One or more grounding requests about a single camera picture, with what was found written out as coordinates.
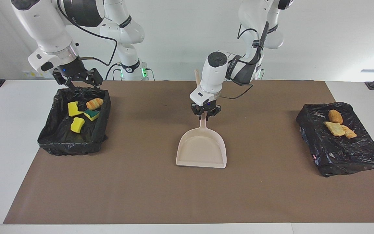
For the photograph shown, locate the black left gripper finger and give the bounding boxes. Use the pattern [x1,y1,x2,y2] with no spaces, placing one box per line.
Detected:
[206,109,221,122]
[191,106,204,121]

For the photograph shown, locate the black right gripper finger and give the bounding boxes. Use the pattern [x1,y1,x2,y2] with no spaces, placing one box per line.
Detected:
[85,68,104,90]
[53,70,77,92]

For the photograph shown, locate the beige and orange foam chunk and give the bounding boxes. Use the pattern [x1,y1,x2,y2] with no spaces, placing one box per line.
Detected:
[86,98,104,110]

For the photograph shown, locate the pale pink plastic dustpan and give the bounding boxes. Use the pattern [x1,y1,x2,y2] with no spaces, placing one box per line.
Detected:
[176,114,227,169]

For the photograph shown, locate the yellow green sponge piece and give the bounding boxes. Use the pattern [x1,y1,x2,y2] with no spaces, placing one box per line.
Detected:
[84,109,101,121]

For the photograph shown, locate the pale yellow foam chunk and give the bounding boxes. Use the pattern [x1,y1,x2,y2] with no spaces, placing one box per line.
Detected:
[324,121,346,137]

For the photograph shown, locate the brown foam chunk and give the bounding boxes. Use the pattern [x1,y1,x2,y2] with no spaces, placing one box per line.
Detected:
[328,110,343,125]

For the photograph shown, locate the orange striped foam chunk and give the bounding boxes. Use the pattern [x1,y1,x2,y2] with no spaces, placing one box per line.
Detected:
[341,125,357,139]

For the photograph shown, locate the open bin with black bag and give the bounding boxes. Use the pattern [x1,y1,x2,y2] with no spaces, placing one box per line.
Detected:
[37,86,111,156]

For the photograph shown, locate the bin covered by black bag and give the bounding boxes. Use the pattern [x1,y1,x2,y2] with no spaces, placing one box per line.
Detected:
[296,102,374,177]

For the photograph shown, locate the white box yellow labels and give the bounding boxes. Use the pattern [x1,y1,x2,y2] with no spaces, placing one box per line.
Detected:
[22,70,54,78]

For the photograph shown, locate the brown table mat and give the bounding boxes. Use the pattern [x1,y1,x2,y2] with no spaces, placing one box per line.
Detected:
[3,80,374,225]

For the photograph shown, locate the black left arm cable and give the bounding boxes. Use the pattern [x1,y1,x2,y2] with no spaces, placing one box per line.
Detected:
[219,21,270,100]

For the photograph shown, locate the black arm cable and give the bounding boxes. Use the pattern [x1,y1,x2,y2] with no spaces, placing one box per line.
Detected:
[57,0,118,66]
[219,21,270,100]

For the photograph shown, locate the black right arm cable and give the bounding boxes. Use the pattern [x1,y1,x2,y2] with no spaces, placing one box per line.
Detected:
[57,0,118,66]

